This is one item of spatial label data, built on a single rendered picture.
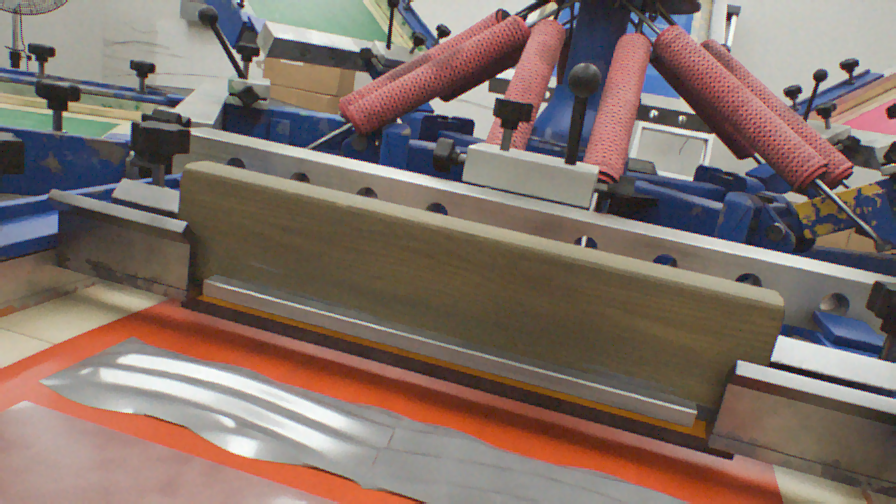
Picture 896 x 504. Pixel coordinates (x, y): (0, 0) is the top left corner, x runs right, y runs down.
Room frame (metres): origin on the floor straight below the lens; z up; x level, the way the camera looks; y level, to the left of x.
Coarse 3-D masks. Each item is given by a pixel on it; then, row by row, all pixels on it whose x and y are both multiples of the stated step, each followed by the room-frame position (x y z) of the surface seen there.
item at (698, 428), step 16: (224, 304) 0.41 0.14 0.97; (288, 320) 0.40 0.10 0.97; (336, 336) 0.39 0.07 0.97; (352, 336) 0.39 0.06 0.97; (400, 352) 0.39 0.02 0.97; (464, 368) 0.38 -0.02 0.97; (512, 384) 0.37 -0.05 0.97; (528, 384) 0.37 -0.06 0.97; (576, 400) 0.36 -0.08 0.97; (640, 416) 0.36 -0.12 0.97; (688, 432) 0.35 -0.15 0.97; (704, 432) 0.35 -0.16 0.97
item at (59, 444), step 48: (96, 336) 0.37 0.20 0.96; (144, 336) 0.38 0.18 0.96; (192, 336) 0.39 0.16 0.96; (240, 336) 0.40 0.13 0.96; (0, 384) 0.30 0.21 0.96; (288, 384) 0.35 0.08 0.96; (336, 384) 0.36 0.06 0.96; (384, 384) 0.37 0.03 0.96; (432, 384) 0.39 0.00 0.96; (0, 432) 0.26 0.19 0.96; (48, 432) 0.27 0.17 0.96; (96, 432) 0.27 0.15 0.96; (144, 432) 0.28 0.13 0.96; (192, 432) 0.29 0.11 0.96; (0, 480) 0.23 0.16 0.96; (48, 480) 0.24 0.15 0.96; (96, 480) 0.24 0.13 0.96; (144, 480) 0.25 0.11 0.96; (192, 480) 0.25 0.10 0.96; (240, 480) 0.26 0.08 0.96; (288, 480) 0.26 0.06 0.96; (336, 480) 0.27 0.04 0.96
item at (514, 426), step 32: (448, 384) 0.39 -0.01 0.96; (416, 416) 0.34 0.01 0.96; (448, 416) 0.35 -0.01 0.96; (480, 416) 0.36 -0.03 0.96; (512, 416) 0.36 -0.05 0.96; (544, 416) 0.37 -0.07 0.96; (512, 448) 0.33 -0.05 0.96; (544, 448) 0.33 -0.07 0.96; (576, 448) 0.34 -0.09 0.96; (608, 448) 0.35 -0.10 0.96; (640, 448) 0.35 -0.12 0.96; (672, 448) 0.36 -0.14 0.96; (640, 480) 0.32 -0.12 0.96; (672, 480) 0.32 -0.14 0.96; (704, 480) 0.33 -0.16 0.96; (736, 480) 0.34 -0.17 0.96; (768, 480) 0.34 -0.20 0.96
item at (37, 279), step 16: (16, 256) 0.38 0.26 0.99; (32, 256) 0.39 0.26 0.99; (48, 256) 0.40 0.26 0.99; (0, 272) 0.37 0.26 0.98; (16, 272) 0.38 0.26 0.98; (32, 272) 0.39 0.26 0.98; (48, 272) 0.40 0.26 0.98; (64, 272) 0.42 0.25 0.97; (0, 288) 0.37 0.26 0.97; (16, 288) 0.38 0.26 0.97; (32, 288) 0.39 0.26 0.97; (48, 288) 0.40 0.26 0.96; (64, 288) 0.42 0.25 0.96; (80, 288) 0.43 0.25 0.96; (0, 304) 0.37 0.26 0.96; (16, 304) 0.38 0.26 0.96; (32, 304) 0.39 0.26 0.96; (864, 496) 0.34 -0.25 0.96; (880, 496) 0.33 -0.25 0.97
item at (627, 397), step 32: (224, 288) 0.39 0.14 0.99; (256, 288) 0.39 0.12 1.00; (320, 320) 0.37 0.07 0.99; (352, 320) 0.37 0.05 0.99; (384, 320) 0.38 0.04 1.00; (416, 352) 0.36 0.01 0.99; (448, 352) 0.36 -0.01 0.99; (480, 352) 0.35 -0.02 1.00; (544, 384) 0.34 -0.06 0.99; (576, 384) 0.34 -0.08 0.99; (608, 384) 0.34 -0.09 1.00; (672, 416) 0.33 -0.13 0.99
